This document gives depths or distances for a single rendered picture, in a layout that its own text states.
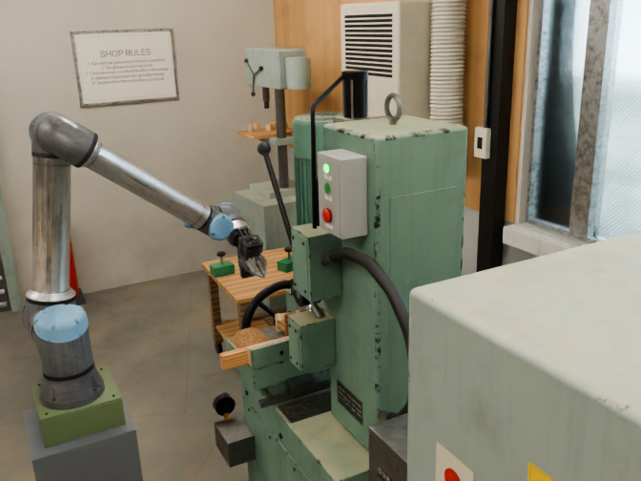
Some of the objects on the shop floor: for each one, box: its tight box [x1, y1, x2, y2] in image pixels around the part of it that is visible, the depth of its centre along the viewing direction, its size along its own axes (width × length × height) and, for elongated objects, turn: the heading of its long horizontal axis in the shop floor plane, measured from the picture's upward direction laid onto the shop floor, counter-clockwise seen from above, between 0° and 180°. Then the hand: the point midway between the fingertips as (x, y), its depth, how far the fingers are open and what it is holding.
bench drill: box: [235, 47, 312, 312], centre depth 411 cm, size 48×62×158 cm
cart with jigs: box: [201, 246, 294, 354], centre depth 347 cm, size 66×57×64 cm
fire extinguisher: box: [70, 240, 86, 305], centre depth 431 cm, size 18×19×60 cm
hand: (261, 276), depth 222 cm, fingers closed
